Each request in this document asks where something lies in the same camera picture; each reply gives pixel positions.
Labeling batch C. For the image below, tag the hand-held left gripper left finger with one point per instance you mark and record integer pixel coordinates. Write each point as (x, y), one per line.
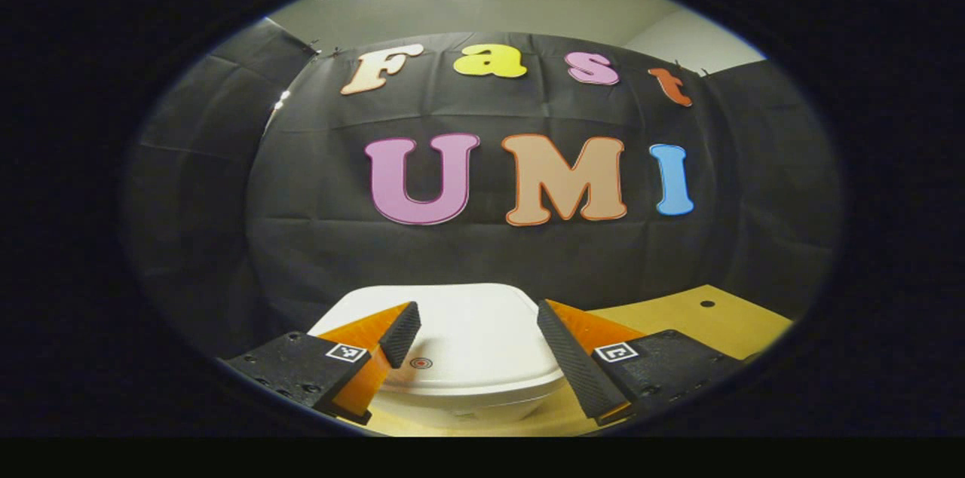
(401, 331)

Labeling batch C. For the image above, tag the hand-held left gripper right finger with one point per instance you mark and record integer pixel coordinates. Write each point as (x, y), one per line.
(571, 365)

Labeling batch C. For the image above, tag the white desktop garbage bin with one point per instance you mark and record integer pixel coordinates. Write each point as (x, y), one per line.
(475, 335)

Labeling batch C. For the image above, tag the wooden desktop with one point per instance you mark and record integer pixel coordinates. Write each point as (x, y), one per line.
(678, 320)

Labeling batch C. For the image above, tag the black backdrop cloth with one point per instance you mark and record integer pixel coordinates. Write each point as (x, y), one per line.
(490, 252)

